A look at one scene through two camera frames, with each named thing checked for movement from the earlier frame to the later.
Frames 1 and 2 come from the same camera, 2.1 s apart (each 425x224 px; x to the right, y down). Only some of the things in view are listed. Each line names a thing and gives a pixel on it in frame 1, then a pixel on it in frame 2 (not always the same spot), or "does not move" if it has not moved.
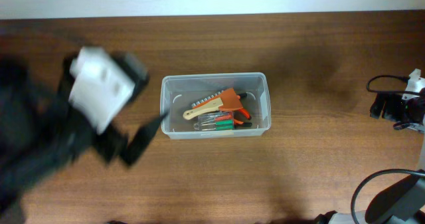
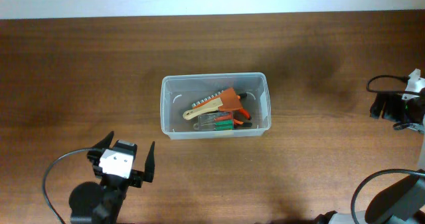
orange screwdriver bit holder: (206, 100) does not move
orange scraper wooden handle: (228, 100) does not move
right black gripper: (389, 112) does not move
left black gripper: (141, 143) → (140, 176)
